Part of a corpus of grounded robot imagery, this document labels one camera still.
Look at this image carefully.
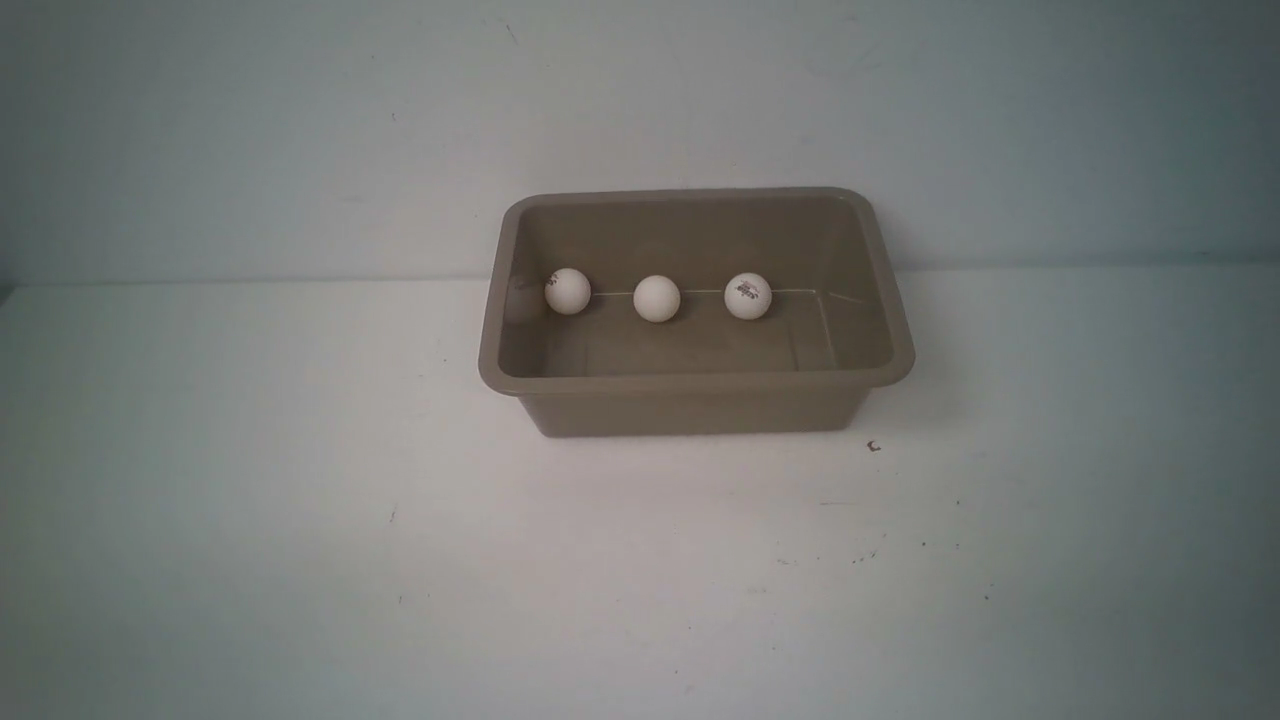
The plain white ping-pong ball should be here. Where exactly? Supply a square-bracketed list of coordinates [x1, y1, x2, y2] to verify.
[632, 275, 681, 324]

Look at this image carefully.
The white ping-pong ball with logo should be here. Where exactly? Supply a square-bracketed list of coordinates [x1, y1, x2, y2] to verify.
[724, 272, 773, 322]

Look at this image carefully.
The tan plastic storage bin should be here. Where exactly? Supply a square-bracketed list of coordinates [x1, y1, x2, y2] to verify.
[477, 187, 916, 438]

